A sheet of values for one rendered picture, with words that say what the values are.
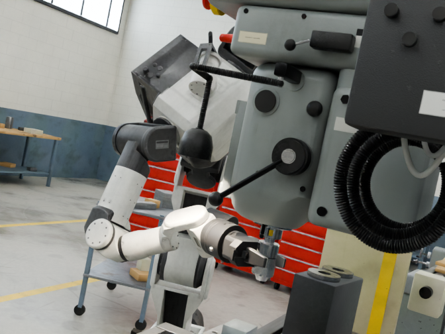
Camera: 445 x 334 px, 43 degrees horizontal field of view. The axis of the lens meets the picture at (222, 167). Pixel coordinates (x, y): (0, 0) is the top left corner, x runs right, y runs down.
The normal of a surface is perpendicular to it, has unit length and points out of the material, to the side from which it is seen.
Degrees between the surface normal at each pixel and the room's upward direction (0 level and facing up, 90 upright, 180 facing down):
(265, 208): 118
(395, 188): 90
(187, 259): 81
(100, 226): 70
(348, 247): 90
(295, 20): 90
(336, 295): 90
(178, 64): 58
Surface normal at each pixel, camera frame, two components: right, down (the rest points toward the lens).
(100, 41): 0.88, 0.20
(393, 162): -0.44, -0.04
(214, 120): 0.51, 0.07
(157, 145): 0.73, 0.12
